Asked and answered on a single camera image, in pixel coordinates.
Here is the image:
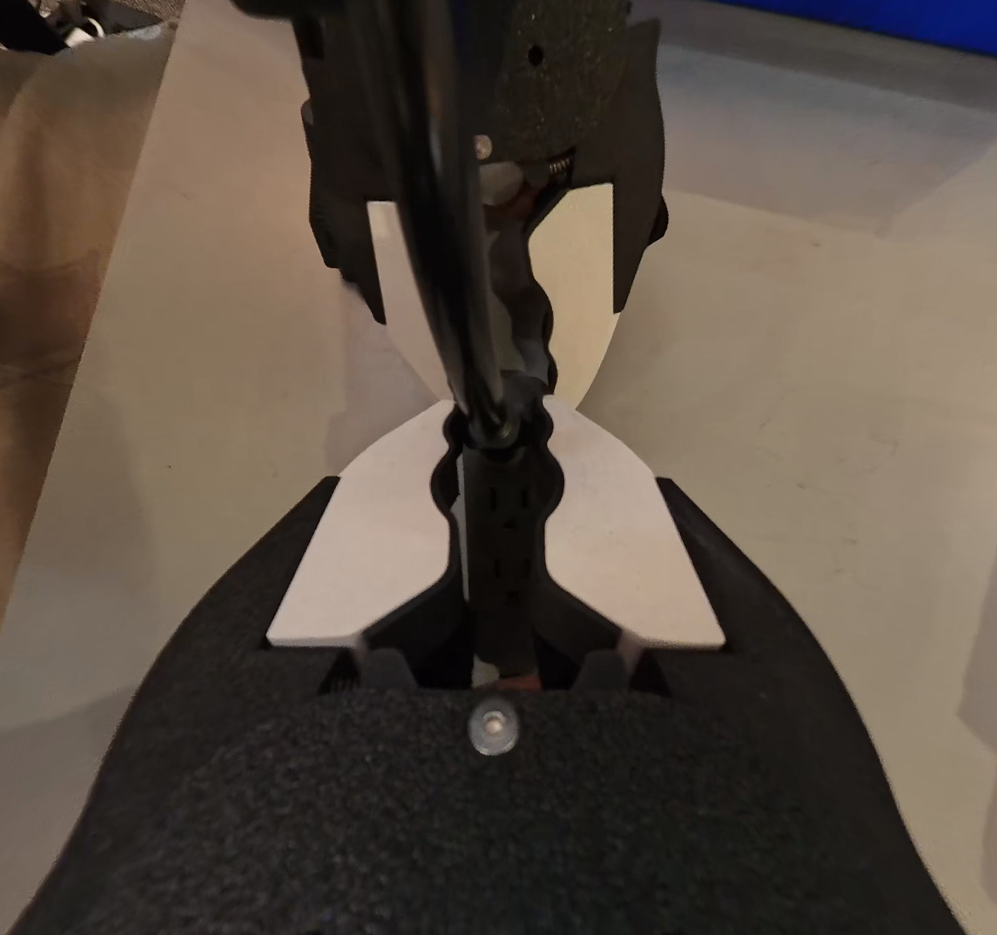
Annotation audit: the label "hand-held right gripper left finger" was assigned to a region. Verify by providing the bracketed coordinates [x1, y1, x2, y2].
[266, 397, 468, 669]

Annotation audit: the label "grey desk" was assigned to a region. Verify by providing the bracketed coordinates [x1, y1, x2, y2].
[0, 0, 997, 935]

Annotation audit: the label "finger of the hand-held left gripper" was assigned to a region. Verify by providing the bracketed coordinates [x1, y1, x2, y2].
[366, 201, 468, 406]
[528, 181, 618, 408]

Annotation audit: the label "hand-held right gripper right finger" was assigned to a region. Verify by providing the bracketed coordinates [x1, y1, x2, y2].
[536, 396, 727, 669]

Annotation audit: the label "person's tan trousers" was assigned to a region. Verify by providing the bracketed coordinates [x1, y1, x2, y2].
[0, 39, 182, 617]

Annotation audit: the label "black power strip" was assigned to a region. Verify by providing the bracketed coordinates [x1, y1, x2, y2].
[463, 436, 550, 679]

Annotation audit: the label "black power cord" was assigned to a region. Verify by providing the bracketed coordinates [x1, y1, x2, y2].
[335, 0, 519, 453]

